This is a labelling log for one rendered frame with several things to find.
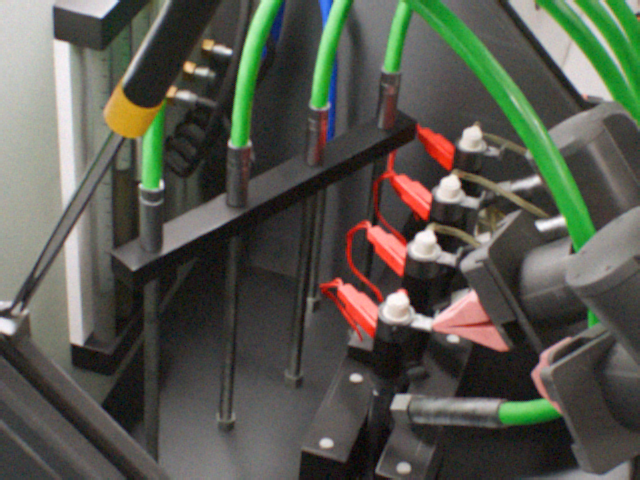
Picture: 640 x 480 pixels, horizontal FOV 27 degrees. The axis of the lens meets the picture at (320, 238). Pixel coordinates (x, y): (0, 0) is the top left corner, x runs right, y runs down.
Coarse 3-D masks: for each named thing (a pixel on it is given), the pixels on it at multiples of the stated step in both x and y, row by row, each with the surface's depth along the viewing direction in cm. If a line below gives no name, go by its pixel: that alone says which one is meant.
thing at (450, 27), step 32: (416, 0) 72; (448, 32) 72; (480, 64) 71; (512, 96) 71; (160, 128) 95; (544, 128) 71; (160, 160) 97; (544, 160) 71; (160, 192) 99; (576, 192) 72; (576, 224) 72; (512, 416) 82; (544, 416) 80
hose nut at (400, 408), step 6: (396, 396) 90; (402, 396) 90; (408, 396) 89; (414, 396) 89; (396, 402) 90; (402, 402) 89; (408, 402) 89; (396, 408) 89; (402, 408) 89; (408, 408) 89; (396, 414) 90; (402, 414) 89; (408, 414) 89; (396, 420) 90; (402, 420) 90; (408, 420) 89
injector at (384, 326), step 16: (384, 304) 99; (384, 320) 98; (384, 336) 99; (400, 336) 98; (384, 352) 100; (400, 352) 100; (384, 368) 100; (400, 368) 101; (416, 368) 101; (384, 384) 102; (400, 384) 102; (384, 400) 103; (384, 416) 105; (368, 432) 106; (384, 432) 106; (368, 448) 107; (368, 464) 108
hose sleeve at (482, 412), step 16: (416, 400) 89; (432, 400) 88; (448, 400) 87; (464, 400) 86; (480, 400) 85; (496, 400) 84; (416, 416) 88; (432, 416) 87; (448, 416) 86; (464, 416) 85; (480, 416) 84; (496, 416) 83
